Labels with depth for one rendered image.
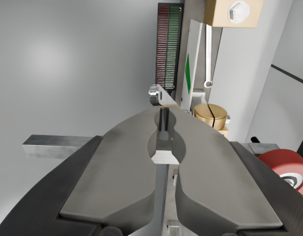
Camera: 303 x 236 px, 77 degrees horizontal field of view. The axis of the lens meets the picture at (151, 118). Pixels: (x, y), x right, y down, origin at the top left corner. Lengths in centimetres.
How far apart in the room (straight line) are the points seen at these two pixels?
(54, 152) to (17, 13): 104
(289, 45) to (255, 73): 9
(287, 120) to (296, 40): 16
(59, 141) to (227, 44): 42
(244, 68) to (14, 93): 135
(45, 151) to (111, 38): 87
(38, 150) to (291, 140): 49
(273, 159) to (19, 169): 186
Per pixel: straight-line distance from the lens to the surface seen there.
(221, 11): 24
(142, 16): 111
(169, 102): 15
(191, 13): 41
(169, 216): 75
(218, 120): 28
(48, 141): 37
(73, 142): 35
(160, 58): 41
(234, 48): 52
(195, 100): 39
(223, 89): 55
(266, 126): 56
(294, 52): 51
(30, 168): 190
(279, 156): 33
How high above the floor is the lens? 110
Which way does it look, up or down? 60 degrees down
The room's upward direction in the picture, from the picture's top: 176 degrees counter-clockwise
